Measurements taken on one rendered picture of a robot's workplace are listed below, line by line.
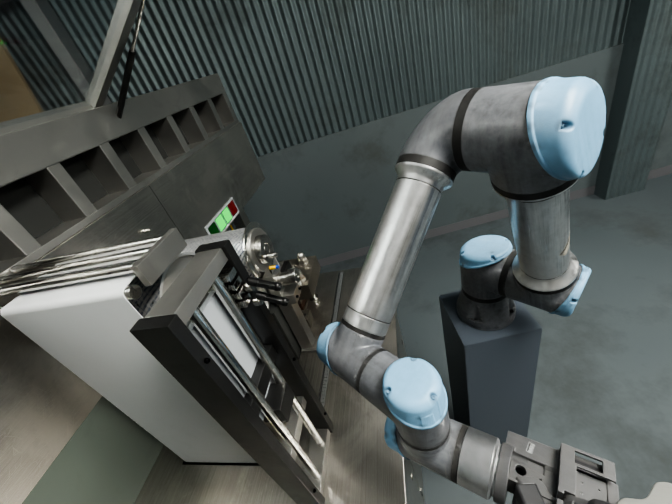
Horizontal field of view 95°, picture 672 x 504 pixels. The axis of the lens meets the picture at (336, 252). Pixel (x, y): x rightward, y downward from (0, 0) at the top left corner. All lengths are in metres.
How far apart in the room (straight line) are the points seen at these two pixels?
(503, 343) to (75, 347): 0.92
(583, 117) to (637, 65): 2.56
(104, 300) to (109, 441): 0.48
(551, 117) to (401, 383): 0.35
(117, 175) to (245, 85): 1.51
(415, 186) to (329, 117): 1.91
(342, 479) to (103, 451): 0.52
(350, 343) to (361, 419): 0.36
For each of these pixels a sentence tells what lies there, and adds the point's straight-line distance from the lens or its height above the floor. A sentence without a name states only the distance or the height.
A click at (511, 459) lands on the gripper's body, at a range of 0.54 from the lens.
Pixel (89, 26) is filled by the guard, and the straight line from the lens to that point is 0.91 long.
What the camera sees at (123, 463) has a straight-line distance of 0.98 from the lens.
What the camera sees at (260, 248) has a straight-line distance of 0.77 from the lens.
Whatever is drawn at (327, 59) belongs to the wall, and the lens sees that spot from 2.34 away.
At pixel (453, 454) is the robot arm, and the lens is 0.52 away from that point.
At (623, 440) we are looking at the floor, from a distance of 1.89.
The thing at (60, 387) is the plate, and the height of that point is 1.23.
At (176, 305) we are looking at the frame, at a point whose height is 1.44.
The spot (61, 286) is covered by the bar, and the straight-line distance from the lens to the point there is 0.64.
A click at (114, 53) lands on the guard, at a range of 0.99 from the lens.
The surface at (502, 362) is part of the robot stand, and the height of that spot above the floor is 0.79.
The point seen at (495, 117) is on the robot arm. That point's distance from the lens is 0.46.
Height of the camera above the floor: 1.62
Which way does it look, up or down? 33 degrees down
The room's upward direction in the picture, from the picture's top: 19 degrees counter-clockwise
